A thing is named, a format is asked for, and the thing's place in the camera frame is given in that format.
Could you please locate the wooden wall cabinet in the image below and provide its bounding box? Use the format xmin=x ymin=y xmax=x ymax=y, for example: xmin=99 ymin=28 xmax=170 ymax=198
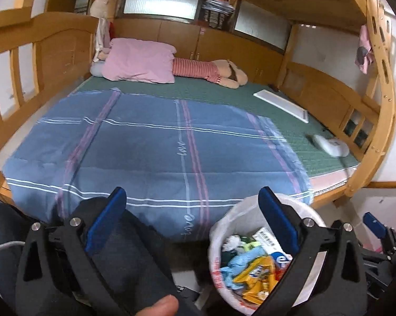
xmin=114 ymin=18 xmax=284 ymax=84

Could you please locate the white and blue toothpaste box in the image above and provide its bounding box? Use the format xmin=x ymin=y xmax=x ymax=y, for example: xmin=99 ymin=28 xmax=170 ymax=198
xmin=252 ymin=227 xmax=292 ymax=270

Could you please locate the white plastic device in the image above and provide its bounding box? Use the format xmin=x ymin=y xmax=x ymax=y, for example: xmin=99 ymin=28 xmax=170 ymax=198
xmin=305 ymin=133 xmax=350 ymax=157

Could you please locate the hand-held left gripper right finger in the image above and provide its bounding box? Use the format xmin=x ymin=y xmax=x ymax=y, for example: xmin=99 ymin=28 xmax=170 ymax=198
xmin=254 ymin=187 xmax=368 ymax=316

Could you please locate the blue plaid blanket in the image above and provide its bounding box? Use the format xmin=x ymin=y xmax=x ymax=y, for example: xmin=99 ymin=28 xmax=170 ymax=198
xmin=2 ymin=87 xmax=314 ymax=242

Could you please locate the pink pillow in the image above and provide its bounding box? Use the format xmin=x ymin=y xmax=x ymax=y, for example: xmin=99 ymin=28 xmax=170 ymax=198
xmin=101 ymin=38 xmax=177 ymax=84

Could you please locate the white tissue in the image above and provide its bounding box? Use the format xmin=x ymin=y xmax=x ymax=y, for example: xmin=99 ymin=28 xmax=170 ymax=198
xmin=222 ymin=235 xmax=243 ymax=251

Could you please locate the pink hanging cloth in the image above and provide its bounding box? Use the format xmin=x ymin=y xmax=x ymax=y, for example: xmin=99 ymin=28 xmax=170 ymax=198
xmin=355 ymin=24 xmax=375 ymax=75

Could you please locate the red cardboard box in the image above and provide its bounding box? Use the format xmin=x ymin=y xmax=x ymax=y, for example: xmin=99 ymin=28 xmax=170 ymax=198
xmin=274 ymin=263 xmax=291 ymax=280

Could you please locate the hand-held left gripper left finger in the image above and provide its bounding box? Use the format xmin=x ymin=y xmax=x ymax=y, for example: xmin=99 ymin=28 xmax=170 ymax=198
xmin=15 ymin=187 xmax=127 ymax=316

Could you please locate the white plastic bag red print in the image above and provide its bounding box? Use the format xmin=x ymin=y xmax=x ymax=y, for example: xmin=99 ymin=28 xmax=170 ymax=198
xmin=209 ymin=194 xmax=327 ymax=316

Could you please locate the plush doll striped shirt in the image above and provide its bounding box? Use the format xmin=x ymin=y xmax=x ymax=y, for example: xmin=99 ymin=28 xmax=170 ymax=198
xmin=172 ymin=57 xmax=249 ymax=89

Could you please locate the wooden bunk bed frame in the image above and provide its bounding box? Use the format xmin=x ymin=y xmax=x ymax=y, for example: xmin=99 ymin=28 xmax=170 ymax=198
xmin=0 ymin=0 xmax=396 ymax=211

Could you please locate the white and red cloth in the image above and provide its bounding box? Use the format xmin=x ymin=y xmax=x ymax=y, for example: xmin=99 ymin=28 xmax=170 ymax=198
xmin=93 ymin=18 xmax=115 ymax=63

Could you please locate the person's left hand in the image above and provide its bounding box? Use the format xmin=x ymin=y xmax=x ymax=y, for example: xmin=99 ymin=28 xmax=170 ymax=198
xmin=134 ymin=295 xmax=179 ymax=316

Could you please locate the light blue cloth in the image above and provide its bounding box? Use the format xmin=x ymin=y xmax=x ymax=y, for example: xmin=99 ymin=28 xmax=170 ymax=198
xmin=219 ymin=248 xmax=266 ymax=290

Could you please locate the yellow chips bag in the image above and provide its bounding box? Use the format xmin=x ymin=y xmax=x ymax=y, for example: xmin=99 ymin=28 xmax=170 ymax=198
xmin=232 ymin=256 xmax=279 ymax=305

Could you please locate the dark green wrapper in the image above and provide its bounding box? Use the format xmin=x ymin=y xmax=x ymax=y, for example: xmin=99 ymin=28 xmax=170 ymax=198
xmin=221 ymin=248 xmax=241 ymax=265

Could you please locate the shelf niche with clothes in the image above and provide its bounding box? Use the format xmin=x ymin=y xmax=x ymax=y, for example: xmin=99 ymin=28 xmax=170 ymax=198
xmin=198 ymin=0 xmax=241 ymax=30

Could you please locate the grey cable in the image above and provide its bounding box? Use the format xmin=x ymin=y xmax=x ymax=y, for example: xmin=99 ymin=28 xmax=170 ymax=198
xmin=0 ymin=241 xmax=25 ymax=254

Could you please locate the white flat board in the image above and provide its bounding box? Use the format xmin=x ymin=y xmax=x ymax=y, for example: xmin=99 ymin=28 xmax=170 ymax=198
xmin=253 ymin=90 xmax=309 ymax=124

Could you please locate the white mattress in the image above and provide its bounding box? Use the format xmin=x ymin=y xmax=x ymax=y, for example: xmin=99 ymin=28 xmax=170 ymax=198
xmin=308 ymin=166 xmax=358 ymax=196

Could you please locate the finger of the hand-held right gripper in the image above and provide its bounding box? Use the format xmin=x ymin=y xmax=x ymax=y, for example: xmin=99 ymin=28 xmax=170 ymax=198
xmin=382 ymin=228 xmax=396 ymax=254
xmin=363 ymin=212 xmax=388 ymax=239

